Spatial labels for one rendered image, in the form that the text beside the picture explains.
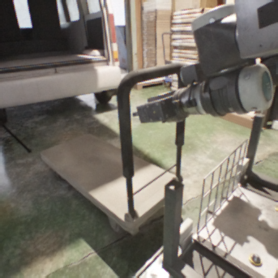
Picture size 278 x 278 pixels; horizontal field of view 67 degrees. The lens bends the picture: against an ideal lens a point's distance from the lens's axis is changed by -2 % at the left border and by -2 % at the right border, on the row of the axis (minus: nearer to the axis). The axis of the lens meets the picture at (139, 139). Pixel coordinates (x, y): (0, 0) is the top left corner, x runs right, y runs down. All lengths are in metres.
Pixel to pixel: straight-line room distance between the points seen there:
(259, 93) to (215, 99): 0.08
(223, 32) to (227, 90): 0.09
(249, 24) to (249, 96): 0.15
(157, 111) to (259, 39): 0.27
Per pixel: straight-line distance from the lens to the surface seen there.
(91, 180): 1.13
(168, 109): 0.48
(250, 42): 0.27
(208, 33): 0.40
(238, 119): 2.37
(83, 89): 2.41
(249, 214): 0.81
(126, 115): 0.65
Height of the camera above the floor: 0.86
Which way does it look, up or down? 26 degrees down
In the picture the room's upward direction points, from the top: 2 degrees counter-clockwise
